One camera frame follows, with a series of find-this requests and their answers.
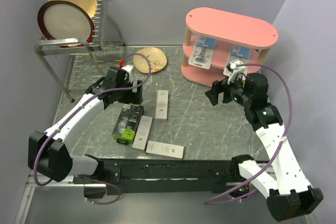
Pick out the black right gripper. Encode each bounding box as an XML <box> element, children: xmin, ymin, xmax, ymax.
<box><xmin>204</xmin><ymin>71</ymin><xmax>251</xmax><ymax>108</ymax></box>

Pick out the white razor box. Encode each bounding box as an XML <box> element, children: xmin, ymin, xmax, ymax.
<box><xmin>145</xmin><ymin>141</ymin><xmax>184</xmax><ymax>159</ymax></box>
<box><xmin>155</xmin><ymin>90</ymin><xmax>169</xmax><ymax>121</ymax></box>

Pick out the black green razor box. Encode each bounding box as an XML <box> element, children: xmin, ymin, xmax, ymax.
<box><xmin>112</xmin><ymin>104</ymin><xmax>144</xmax><ymax>145</ymax></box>

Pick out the blue razor blister pack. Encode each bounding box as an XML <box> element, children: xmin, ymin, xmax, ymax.
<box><xmin>188</xmin><ymin>36</ymin><xmax>216</xmax><ymax>70</ymax></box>
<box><xmin>223</xmin><ymin>45</ymin><xmax>250</xmax><ymax>77</ymax></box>

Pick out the white razor box slanted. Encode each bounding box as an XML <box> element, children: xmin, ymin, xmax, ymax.
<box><xmin>132</xmin><ymin>115</ymin><xmax>153</xmax><ymax>151</ymax></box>

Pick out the pink three-tier shelf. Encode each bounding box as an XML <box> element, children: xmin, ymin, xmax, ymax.
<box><xmin>181</xmin><ymin>7</ymin><xmax>278</xmax><ymax>87</ymax></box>

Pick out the white razor box bottom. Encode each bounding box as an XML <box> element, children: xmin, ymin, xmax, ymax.
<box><xmin>145</xmin><ymin>141</ymin><xmax>184</xmax><ymax>159</ymax></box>

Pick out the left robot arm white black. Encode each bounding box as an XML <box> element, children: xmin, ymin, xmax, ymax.
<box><xmin>28</xmin><ymin>65</ymin><xmax>143</xmax><ymax>186</ymax></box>

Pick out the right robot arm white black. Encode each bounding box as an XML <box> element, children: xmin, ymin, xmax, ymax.
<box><xmin>205</xmin><ymin>73</ymin><xmax>323</xmax><ymax>221</ymax></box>

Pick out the floral wooden plate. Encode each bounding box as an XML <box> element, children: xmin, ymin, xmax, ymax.
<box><xmin>133</xmin><ymin>47</ymin><xmax>167</xmax><ymax>73</ymax></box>

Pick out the metal dish rack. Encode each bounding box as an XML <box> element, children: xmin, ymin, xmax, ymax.
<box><xmin>34</xmin><ymin>0</ymin><xmax>125</xmax><ymax>103</ymax></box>

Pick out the brown rimmed white plate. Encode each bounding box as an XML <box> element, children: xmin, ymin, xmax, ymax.
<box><xmin>37</xmin><ymin>1</ymin><xmax>95</xmax><ymax>43</ymax></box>

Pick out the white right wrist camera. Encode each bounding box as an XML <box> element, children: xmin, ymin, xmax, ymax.
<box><xmin>226</xmin><ymin>60</ymin><xmax>247</xmax><ymax>84</ymax></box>

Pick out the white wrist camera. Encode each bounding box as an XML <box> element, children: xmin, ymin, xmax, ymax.
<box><xmin>226</xmin><ymin>60</ymin><xmax>247</xmax><ymax>84</ymax></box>
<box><xmin>121</xmin><ymin>65</ymin><xmax>134</xmax><ymax>82</ymax></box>

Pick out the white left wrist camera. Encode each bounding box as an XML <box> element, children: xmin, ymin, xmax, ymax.
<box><xmin>121</xmin><ymin>65</ymin><xmax>134</xmax><ymax>82</ymax></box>

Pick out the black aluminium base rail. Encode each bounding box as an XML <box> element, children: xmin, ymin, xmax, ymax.
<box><xmin>73</xmin><ymin>156</ymin><xmax>245</xmax><ymax>199</ymax></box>

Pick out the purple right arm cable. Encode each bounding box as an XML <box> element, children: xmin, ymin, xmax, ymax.
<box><xmin>204</xmin><ymin>62</ymin><xmax>292</xmax><ymax>206</ymax></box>

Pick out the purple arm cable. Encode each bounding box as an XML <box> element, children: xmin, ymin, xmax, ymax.
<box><xmin>33</xmin><ymin>54</ymin><xmax>152</xmax><ymax>206</ymax></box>
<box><xmin>204</xmin><ymin>62</ymin><xmax>292</xmax><ymax>206</ymax></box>

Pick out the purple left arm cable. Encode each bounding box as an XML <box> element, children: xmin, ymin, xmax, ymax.
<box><xmin>33</xmin><ymin>54</ymin><xmax>152</xmax><ymax>206</ymax></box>

